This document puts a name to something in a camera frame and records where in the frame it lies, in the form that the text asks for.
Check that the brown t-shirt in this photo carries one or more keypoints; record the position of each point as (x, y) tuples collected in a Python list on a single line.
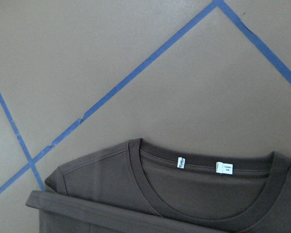
[(137, 187)]

